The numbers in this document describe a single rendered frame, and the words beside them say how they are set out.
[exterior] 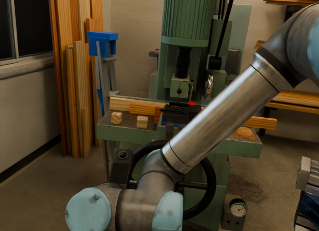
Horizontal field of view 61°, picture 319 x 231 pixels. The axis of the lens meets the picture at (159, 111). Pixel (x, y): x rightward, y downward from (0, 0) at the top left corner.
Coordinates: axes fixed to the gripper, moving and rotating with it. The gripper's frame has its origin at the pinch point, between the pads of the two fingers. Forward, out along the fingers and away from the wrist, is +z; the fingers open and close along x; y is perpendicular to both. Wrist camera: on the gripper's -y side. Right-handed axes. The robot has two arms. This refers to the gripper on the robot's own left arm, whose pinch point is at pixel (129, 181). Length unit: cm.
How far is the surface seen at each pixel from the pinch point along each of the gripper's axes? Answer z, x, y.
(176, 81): 20.6, 11.1, -36.0
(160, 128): 7.2, 7.3, -16.5
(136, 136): 19.0, -2.6, -14.5
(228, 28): 31, 32, -63
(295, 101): 203, 125, -70
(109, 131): 18.3, -12.3, -15.5
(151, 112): 30.8, 1.1, -25.4
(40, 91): 136, -110, -56
